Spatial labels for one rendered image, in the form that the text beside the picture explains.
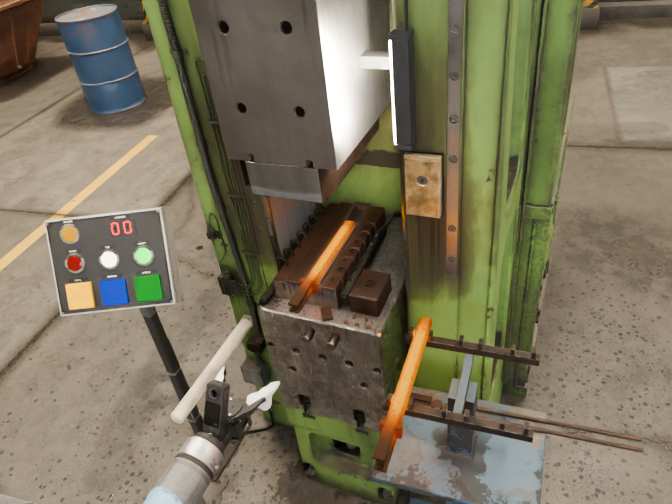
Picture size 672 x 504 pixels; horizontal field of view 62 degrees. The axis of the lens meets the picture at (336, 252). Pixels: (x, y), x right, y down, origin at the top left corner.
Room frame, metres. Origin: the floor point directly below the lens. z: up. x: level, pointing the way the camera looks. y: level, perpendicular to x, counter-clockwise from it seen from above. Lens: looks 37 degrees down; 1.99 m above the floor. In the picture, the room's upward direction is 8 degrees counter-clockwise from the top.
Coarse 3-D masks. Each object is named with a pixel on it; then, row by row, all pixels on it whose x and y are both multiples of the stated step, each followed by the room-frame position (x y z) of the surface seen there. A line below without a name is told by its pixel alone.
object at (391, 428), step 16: (416, 336) 0.95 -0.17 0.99; (416, 352) 0.90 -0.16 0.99; (416, 368) 0.85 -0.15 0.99; (400, 384) 0.81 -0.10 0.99; (400, 400) 0.77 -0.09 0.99; (400, 416) 0.73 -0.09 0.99; (384, 432) 0.69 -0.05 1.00; (400, 432) 0.69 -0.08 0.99; (384, 448) 0.65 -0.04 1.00; (384, 464) 0.64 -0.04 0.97
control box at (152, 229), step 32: (64, 224) 1.38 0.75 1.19; (96, 224) 1.37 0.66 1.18; (128, 224) 1.36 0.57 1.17; (160, 224) 1.35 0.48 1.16; (64, 256) 1.33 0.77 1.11; (96, 256) 1.32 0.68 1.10; (128, 256) 1.32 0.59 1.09; (160, 256) 1.31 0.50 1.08; (64, 288) 1.29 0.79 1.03; (96, 288) 1.28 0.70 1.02; (128, 288) 1.27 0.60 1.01
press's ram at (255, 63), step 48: (192, 0) 1.27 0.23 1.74; (240, 0) 1.22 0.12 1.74; (288, 0) 1.17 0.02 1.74; (336, 0) 1.22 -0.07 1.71; (384, 0) 1.48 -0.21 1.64; (240, 48) 1.23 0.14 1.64; (288, 48) 1.18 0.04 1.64; (336, 48) 1.20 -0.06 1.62; (384, 48) 1.46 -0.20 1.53; (240, 96) 1.24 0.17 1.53; (288, 96) 1.19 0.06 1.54; (336, 96) 1.18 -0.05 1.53; (384, 96) 1.45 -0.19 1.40; (240, 144) 1.26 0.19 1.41; (288, 144) 1.20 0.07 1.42; (336, 144) 1.15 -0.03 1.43
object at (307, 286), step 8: (344, 224) 1.45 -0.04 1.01; (352, 224) 1.45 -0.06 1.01; (344, 232) 1.40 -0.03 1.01; (336, 240) 1.37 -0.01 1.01; (328, 248) 1.33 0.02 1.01; (336, 248) 1.33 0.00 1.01; (328, 256) 1.29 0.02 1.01; (320, 264) 1.26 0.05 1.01; (312, 272) 1.23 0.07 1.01; (320, 272) 1.23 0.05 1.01; (304, 280) 1.19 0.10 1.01; (312, 280) 1.19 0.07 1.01; (304, 288) 1.16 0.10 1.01; (312, 288) 1.18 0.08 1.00; (296, 296) 1.13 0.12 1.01; (304, 296) 1.14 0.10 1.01; (288, 304) 1.11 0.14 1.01; (296, 304) 1.10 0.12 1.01; (304, 304) 1.13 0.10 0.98; (296, 312) 1.10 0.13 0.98
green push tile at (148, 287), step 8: (136, 280) 1.27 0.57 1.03; (144, 280) 1.27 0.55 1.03; (152, 280) 1.27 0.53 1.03; (160, 280) 1.27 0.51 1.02; (136, 288) 1.26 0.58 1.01; (144, 288) 1.26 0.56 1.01; (152, 288) 1.26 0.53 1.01; (160, 288) 1.26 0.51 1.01; (144, 296) 1.25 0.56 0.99; (152, 296) 1.25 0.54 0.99; (160, 296) 1.24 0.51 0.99
